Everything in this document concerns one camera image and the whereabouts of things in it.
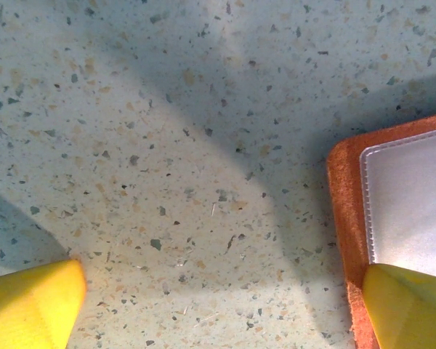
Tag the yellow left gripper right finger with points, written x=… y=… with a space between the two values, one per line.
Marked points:
x=410 y=312

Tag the orange card holder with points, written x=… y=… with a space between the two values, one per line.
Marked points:
x=345 y=218

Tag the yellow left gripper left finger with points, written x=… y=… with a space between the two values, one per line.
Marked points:
x=29 y=309

